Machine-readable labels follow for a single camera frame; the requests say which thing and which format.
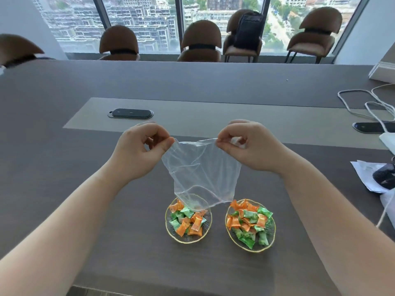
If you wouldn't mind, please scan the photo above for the person's left hand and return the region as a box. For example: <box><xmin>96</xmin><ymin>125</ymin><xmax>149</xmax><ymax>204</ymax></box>
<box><xmin>110</xmin><ymin>122</ymin><xmax>175</xmax><ymax>182</ymax></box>

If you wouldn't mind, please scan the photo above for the pile of orange green candies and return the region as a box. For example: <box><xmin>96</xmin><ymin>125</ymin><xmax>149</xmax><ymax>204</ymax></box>
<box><xmin>169</xmin><ymin>200</ymin><xmax>208</xmax><ymax>237</ymax></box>
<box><xmin>226</xmin><ymin>200</ymin><xmax>274</xmax><ymax>249</ymax></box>

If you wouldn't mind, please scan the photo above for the person's left forearm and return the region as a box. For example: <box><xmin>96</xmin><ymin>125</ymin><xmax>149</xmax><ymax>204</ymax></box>
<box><xmin>0</xmin><ymin>157</ymin><xmax>134</xmax><ymax>296</ymax></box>

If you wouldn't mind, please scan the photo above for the white cable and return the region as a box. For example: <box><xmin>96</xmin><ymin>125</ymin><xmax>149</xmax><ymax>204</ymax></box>
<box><xmin>338</xmin><ymin>84</ymin><xmax>395</xmax><ymax>133</ymax></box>

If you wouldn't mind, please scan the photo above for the white paper sheet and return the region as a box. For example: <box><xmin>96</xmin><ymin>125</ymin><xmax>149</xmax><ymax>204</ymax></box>
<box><xmin>350</xmin><ymin>160</ymin><xmax>393</xmax><ymax>194</ymax></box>

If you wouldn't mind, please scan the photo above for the person's right forearm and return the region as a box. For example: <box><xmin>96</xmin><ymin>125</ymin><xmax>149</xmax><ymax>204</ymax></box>
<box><xmin>278</xmin><ymin>150</ymin><xmax>395</xmax><ymax>296</ymax></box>

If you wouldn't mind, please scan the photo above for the clear plastic bag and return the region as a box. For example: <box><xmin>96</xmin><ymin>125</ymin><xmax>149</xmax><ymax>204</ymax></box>
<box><xmin>161</xmin><ymin>138</ymin><xmax>242</xmax><ymax>211</ymax></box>

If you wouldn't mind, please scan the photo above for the black round device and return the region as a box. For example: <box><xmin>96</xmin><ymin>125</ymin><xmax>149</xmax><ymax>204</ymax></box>
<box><xmin>372</xmin><ymin>163</ymin><xmax>395</xmax><ymax>190</ymax></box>

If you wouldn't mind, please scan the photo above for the brown leather chair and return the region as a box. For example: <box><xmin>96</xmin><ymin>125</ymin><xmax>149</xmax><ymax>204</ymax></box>
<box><xmin>222</xmin><ymin>9</ymin><xmax>263</xmax><ymax>63</ymax></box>
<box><xmin>177</xmin><ymin>20</ymin><xmax>223</xmax><ymax>63</ymax></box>
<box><xmin>0</xmin><ymin>34</ymin><xmax>55</xmax><ymax>69</ymax></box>
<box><xmin>284</xmin><ymin>6</ymin><xmax>343</xmax><ymax>64</ymax></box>
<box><xmin>98</xmin><ymin>25</ymin><xmax>141</xmax><ymax>61</ymax></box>

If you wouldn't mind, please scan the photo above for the white box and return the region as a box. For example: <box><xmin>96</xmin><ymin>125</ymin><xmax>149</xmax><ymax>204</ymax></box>
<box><xmin>368</xmin><ymin>42</ymin><xmax>395</xmax><ymax>84</ymax></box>

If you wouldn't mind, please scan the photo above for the white thin cord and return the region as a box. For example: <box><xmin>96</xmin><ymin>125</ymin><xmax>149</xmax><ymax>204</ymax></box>
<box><xmin>376</xmin><ymin>188</ymin><xmax>395</xmax><ymax>229</ymax></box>

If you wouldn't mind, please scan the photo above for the black table socket cover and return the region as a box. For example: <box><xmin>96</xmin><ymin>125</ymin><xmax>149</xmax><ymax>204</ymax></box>
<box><xmin>108</xmin><ymin>108</ymin><xmax>154</xmax><ymax>120</ymax></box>
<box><xmin>352</xmin><ymin>121</ymin><xmax>395</xmax><ymax>134</ymax></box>

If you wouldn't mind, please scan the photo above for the large glass window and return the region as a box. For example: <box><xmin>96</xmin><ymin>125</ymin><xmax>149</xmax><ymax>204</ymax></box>
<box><xmin>30</xmin><ymin>0</ymin><xmax>372</xmax><ymax>56</ymax></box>

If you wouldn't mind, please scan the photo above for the white power adapter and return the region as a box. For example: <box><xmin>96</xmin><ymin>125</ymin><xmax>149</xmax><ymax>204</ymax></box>
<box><xmin>379</xmin><ymin>132</ymin><xmax>395</xmax><ymax>155</ymax></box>

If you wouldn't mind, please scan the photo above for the black backpack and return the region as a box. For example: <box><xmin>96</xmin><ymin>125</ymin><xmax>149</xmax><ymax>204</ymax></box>
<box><xmin>233</xmin><ymin>11</ymin><xmax>265</xmax><ymax>50</ymax></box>

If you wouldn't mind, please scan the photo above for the gold-rimmed glass dish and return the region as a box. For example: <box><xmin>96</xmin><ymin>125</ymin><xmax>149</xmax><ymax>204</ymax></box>
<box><xmin>165</xmin><ymin>197</ymin><xmax>213</xmax><ymax>244</ymax></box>
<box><xmin>225</xmin><ymin>199</ymin><xmax>276</xmax><ymax>253</ymax></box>

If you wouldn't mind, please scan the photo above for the person's right hand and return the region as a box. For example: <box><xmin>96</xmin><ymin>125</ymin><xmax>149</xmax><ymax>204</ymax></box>
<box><xmin>216</xmin><ymin>119</ymin><xmax>292</xmax><ymax>176</ymax></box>

